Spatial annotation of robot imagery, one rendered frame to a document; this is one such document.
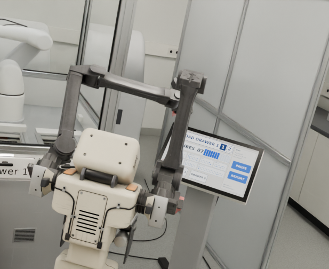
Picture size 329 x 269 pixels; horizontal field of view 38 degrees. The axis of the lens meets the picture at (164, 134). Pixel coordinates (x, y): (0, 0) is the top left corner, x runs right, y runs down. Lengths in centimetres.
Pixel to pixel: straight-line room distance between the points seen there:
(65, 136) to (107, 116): 79
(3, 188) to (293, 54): 189
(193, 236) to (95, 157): 123
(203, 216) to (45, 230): 88
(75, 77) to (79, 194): 57
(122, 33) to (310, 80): 117
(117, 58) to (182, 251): 113
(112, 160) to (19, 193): 112
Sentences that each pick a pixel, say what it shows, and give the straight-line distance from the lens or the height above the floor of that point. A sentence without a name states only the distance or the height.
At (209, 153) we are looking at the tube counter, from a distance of 258.
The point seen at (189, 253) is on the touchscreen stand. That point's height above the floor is 51.
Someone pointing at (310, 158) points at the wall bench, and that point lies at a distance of 493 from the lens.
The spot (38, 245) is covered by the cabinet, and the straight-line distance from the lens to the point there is 286.
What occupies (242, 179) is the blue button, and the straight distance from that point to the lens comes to 252.
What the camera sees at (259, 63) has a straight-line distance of 346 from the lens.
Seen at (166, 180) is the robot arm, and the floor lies 125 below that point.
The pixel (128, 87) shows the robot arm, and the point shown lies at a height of 146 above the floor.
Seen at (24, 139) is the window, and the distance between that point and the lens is 258.
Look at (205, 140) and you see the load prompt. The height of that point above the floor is 116.
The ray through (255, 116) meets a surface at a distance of 343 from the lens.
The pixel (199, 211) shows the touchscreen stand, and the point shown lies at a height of 78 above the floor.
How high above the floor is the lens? 192
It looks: 17 degrees down
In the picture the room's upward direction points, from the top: 12 degrees clockwise
